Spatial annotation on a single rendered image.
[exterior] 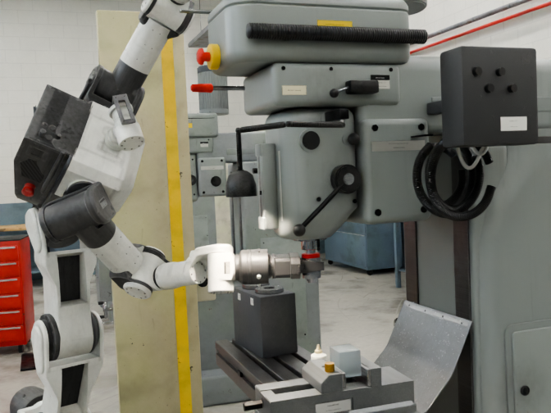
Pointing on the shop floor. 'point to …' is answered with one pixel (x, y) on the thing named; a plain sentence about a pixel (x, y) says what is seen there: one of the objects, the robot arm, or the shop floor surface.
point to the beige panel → (157, 237)
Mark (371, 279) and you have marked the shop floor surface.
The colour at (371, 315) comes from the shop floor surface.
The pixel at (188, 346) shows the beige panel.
